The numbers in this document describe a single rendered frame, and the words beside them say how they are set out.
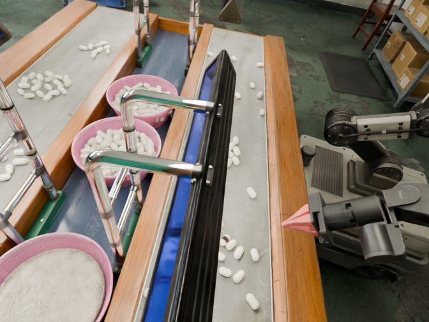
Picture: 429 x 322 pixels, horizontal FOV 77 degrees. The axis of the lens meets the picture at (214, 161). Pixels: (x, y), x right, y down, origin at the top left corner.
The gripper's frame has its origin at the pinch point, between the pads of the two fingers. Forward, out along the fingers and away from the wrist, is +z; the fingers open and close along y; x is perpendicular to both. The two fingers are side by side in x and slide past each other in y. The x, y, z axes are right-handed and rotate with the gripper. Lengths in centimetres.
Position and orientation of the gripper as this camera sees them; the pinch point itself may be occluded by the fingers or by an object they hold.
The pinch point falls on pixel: (285, 225)
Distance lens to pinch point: 66.9
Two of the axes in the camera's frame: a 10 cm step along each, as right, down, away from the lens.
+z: -8.5, 2.8, 4.5
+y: -1.2, 7.3, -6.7
